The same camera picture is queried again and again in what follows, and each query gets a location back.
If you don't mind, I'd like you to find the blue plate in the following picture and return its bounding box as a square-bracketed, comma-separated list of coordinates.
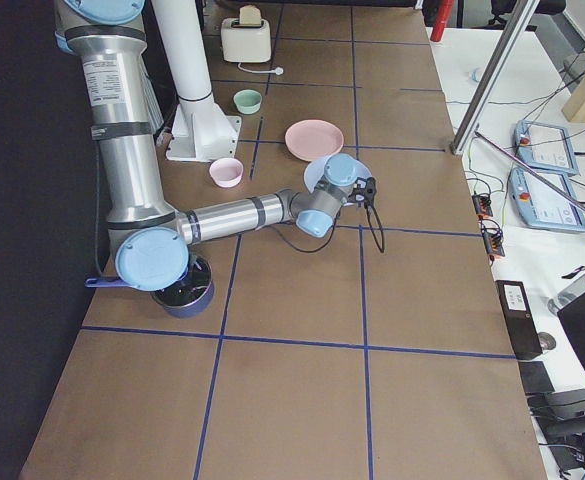
[304, 156, 372, 193]

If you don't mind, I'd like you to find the pink plate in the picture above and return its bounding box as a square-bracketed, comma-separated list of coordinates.
[284, 119, 344, 162]

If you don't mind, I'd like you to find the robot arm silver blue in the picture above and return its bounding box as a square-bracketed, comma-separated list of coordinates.
[54, 1, 361, 292]

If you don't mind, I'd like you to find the pink bowl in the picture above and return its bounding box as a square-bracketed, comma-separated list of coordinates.
[209, 158, 244, 188]

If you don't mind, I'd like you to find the dark blue saucepan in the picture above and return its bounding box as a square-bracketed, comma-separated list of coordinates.
[84, 254, 216, 319]

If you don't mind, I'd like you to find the green bowl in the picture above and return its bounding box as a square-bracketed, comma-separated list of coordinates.
[233, 89, 262, 115]

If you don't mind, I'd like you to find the orange connector board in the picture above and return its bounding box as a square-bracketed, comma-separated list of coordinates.
[472, 193, 493, 219]

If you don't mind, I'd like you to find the black box with label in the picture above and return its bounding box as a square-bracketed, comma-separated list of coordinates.
[495, 280, 542, 360]

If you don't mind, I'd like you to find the teach pendant tablet near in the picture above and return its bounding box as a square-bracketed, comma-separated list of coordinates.
[509, 167, 585, 233]

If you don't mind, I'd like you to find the teach pendant tablet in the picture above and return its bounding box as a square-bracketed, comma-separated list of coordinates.
[509, 167, 585, 233]
[513, 120, 579, 176]

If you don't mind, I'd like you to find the teach pendant tablet far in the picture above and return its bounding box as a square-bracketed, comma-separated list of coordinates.
[513, 120, 579, 176]

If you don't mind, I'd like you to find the red cylinder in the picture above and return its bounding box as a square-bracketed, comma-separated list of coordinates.
[430, 0, 456, 43]

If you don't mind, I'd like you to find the grabber stick green tip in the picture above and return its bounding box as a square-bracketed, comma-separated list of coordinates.
[473, 130, 585, 246]

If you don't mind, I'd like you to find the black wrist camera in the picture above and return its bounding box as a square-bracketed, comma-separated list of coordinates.
[348, 177, 377, 208]

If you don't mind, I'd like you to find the white power plug with cable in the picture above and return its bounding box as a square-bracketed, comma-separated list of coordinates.
[237, 63, 285, 76]

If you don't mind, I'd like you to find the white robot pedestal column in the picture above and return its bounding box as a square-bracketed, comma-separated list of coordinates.
[152, 0, 213, 112]

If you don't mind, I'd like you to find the aluminium frame post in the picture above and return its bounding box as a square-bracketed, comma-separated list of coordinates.
[450, 0, 540, 155]

